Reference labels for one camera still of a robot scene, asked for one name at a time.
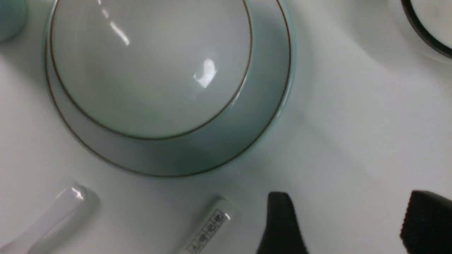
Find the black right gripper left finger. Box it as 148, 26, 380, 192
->
256, 192, 308, 254

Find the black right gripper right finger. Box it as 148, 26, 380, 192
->
400, 190, 452, 254

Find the pale blue shallow bowl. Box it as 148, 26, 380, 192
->
49, 0, 253, 139

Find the plain white ceramic spoon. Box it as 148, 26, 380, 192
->
1, 183, 100, 254

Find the pale blue plain cup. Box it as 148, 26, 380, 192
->
0, 0, 28, 43

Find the white spoon with label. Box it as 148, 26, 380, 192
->
175, 198, 239, 254

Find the pale blue large plate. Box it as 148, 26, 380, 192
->
43, 0, 297, 177

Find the black-rimmed small white bowl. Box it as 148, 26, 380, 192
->
386, 0, 452, 64

